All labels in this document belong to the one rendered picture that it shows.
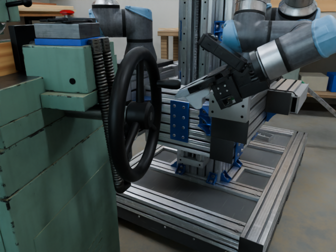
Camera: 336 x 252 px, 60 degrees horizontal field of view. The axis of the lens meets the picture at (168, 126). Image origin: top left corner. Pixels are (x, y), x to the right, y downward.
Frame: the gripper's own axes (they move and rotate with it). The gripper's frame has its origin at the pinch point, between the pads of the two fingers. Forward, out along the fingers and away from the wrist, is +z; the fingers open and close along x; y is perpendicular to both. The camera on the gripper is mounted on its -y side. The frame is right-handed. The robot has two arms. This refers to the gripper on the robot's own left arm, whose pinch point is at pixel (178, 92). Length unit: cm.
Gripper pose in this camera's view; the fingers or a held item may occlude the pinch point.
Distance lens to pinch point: 71.7
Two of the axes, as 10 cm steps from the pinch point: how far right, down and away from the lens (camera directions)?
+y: 4.6, 8.6, 2.2
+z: -8.3, 3.4, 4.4
